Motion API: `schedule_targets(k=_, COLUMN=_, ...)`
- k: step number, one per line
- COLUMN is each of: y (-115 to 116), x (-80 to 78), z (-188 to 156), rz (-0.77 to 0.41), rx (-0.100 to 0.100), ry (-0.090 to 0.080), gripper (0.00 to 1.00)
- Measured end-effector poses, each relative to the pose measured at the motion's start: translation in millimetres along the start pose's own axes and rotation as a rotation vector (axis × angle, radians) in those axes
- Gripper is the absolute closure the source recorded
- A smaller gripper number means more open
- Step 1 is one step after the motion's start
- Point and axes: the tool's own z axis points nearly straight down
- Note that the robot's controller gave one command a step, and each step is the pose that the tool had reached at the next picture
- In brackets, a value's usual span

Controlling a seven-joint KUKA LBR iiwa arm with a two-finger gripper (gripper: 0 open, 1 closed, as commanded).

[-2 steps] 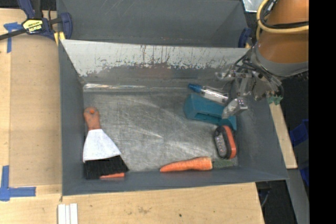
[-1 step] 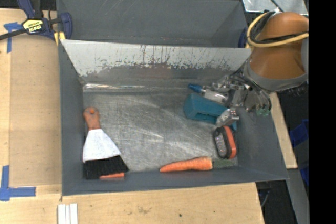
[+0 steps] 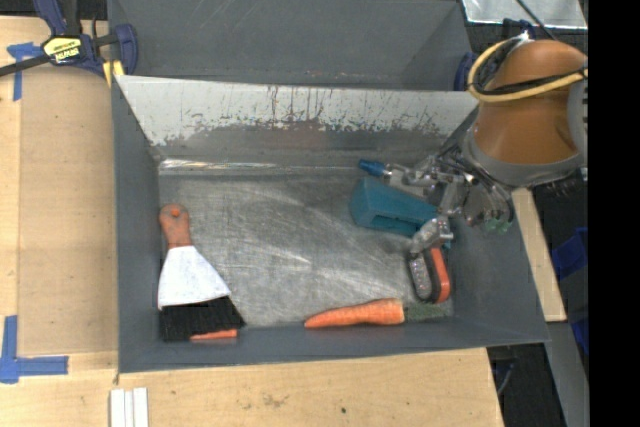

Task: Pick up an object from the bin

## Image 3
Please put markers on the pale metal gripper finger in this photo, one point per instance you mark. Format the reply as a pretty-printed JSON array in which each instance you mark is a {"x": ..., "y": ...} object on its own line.
[
  {"x": 431, "y": 235},
  {"x": 407, "y": 176}
]

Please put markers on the teal plastic box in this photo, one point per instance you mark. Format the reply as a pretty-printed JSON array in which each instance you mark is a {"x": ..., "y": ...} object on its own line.
[{"x": 385, "y": 207}]

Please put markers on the orange and black flashlight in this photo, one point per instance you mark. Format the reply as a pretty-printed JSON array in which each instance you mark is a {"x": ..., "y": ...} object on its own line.
[{"x": 437, "y": 275}]

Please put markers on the orange toy carrot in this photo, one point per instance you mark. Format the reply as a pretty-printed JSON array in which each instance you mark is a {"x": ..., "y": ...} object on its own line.
[{"x": 360, "y": 313}]

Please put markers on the grey metal bin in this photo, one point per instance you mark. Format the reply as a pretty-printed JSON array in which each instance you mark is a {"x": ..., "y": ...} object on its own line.
[{"x": 300, "y": 235}]

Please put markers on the orange white black hand brush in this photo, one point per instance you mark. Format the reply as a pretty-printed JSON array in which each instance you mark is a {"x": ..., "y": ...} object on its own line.
[{"x": 192, "y": 275}]

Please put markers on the small orange stick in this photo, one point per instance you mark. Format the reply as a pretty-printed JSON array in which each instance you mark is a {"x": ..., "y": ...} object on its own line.
[{"x": 214, "y": 334}]

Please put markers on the pale wood board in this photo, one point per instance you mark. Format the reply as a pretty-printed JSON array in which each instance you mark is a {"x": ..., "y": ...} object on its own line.
[{"x": 65, "y": 215}]

